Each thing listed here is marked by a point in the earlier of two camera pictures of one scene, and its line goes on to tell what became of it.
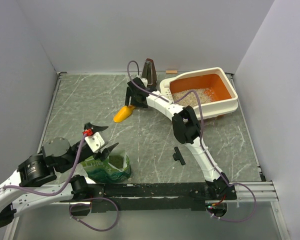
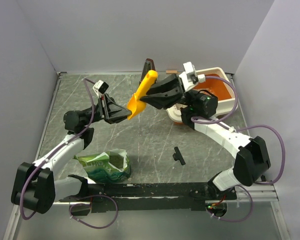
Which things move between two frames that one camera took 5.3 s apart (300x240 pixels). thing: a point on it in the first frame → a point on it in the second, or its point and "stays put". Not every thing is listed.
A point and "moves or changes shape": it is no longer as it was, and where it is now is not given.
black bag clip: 177,156 stays put
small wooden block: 171,71 stays put
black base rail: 119,197 stays put
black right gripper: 128,94 → 164,100
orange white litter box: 217,96 stays put
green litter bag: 115,168 stays put
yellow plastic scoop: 125,112 moves or changes shape
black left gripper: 103,154 → 111,111
